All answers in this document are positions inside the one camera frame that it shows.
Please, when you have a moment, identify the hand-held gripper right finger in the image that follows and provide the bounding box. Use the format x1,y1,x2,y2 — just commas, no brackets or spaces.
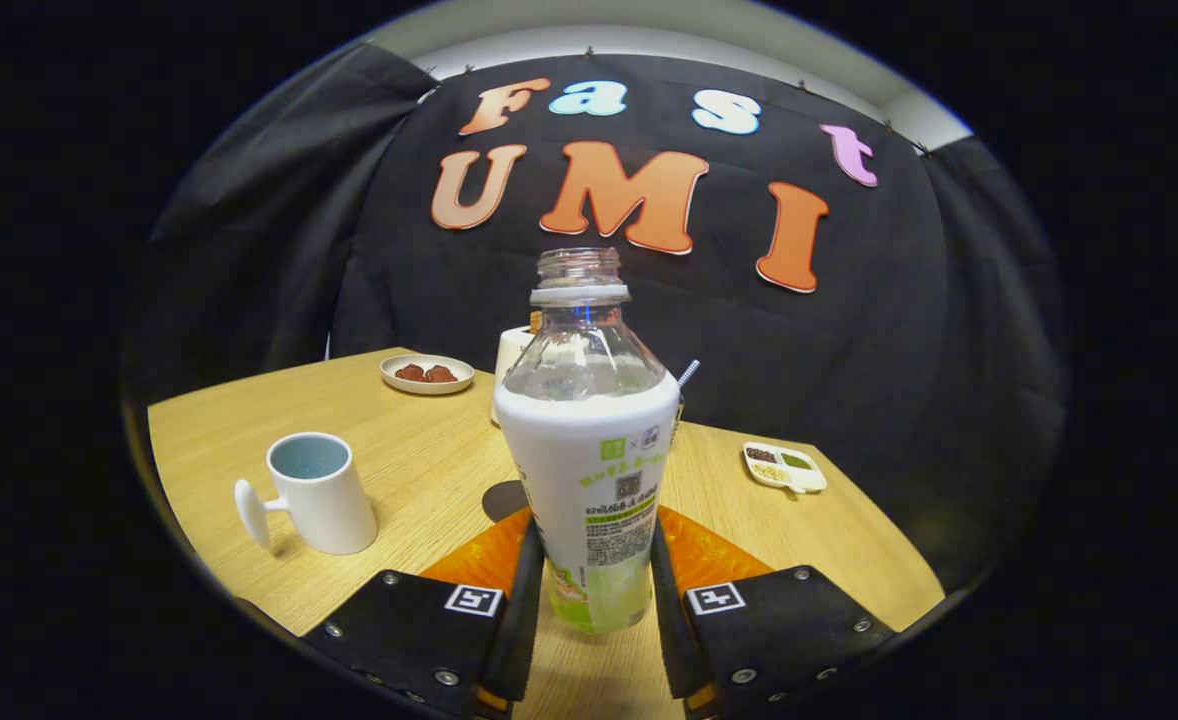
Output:
649,505,898,720

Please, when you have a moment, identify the clear juice bottle white label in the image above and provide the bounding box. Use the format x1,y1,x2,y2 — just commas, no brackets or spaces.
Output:
493,247,681,636

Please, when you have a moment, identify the small white plate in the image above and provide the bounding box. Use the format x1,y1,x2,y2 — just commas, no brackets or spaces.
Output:
381,354,475,396

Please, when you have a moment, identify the white toaster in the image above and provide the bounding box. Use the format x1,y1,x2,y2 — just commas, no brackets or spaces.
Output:
492,325,540,427

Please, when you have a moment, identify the black backdrop cloth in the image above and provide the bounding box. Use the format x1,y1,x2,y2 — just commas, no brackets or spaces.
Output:
124,40,1065,591

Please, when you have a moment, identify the white cup with handle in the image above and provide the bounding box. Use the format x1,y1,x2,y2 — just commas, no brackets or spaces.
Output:
234,432,379,556

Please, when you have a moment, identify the dark brown round coaster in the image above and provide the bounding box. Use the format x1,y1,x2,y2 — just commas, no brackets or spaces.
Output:
482,480,531,523

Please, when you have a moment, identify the white divided seed dish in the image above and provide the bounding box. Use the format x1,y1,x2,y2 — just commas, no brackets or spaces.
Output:
743,441,828,495

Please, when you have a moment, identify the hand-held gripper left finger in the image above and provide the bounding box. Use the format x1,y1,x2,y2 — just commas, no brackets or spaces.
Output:
304,507,546,720

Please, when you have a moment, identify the wooden table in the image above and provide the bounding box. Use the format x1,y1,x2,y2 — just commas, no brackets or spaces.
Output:
147,347,947,720

